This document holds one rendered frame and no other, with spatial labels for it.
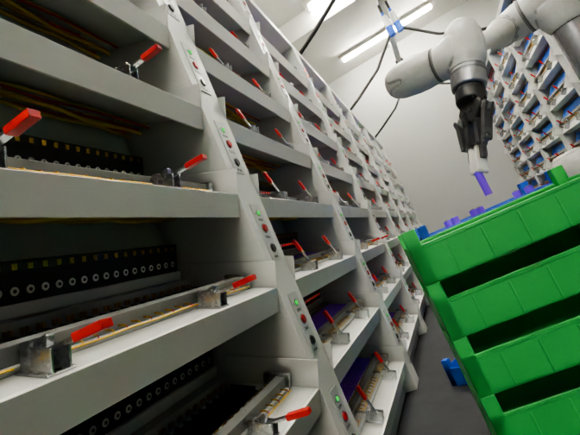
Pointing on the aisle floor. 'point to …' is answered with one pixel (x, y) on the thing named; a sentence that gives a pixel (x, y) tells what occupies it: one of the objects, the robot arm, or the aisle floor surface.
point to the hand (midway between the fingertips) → (478, 160)
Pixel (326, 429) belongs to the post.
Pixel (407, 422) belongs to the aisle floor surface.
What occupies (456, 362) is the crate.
